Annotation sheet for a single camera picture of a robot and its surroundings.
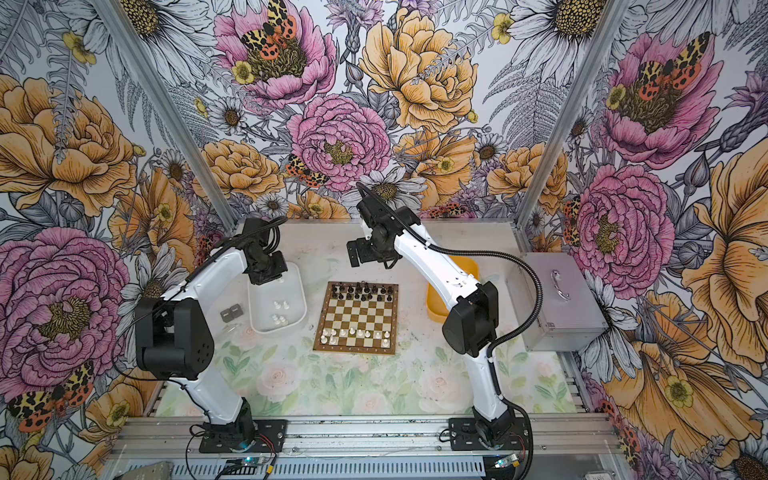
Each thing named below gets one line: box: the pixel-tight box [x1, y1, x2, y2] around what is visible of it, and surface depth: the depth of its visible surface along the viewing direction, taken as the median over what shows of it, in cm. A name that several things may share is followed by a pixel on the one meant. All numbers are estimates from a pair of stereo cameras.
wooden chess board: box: [313, 281, 399, 355], surface depth 96 cm
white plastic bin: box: [247, 261, 307, 333], surface depth 97 cm
